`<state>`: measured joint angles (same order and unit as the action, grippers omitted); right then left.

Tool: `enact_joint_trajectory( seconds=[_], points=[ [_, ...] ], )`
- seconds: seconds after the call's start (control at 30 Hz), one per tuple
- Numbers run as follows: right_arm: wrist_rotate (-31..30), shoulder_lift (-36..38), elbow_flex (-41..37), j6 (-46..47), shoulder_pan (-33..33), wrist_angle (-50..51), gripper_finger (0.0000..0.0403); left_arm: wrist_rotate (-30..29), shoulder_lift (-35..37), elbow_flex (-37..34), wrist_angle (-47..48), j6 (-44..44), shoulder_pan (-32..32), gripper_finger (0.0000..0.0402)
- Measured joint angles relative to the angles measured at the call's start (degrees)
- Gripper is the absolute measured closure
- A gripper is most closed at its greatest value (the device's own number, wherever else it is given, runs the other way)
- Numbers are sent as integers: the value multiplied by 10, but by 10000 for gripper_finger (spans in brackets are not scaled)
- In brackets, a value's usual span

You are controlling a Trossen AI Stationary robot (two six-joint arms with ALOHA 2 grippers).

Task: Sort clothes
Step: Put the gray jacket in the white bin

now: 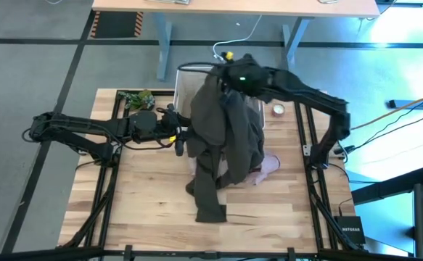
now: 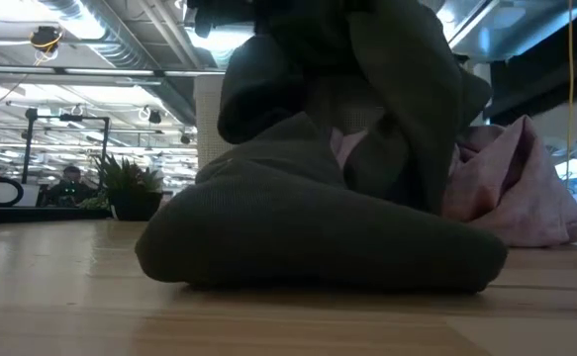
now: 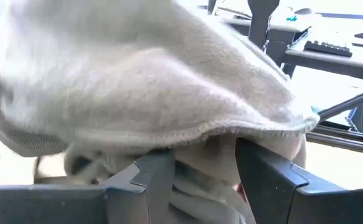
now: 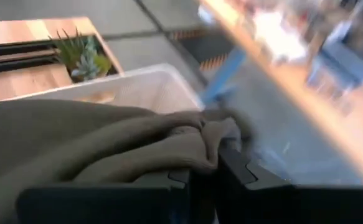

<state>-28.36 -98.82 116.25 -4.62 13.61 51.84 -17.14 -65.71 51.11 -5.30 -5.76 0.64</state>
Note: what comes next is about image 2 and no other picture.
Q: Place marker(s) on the pink garment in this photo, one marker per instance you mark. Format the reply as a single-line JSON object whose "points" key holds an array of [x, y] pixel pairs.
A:
{"points": [[515, 198]]}

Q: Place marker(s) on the silver ventilation duct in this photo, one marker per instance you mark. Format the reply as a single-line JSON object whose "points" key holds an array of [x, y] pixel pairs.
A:
{"points": [[120, 44]]}

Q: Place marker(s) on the dark olive garment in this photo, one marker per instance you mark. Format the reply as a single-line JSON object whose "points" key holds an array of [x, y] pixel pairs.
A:
{"points": [[293, 222]]}

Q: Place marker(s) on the black aluminium table frame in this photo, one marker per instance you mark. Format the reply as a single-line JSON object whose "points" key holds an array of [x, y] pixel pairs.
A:
{"points": [[30, 214]]}

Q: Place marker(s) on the person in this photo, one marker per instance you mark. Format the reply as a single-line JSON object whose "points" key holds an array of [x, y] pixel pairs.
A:
{"points": [[70, 190]]}

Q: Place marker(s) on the green plant in black pot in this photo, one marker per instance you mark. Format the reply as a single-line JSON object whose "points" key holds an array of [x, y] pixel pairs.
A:
{"points": [[132, 198]]}

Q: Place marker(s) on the black background rig frame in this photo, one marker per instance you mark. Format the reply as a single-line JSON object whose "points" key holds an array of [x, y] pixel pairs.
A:
{"points": [[29, 148]]}

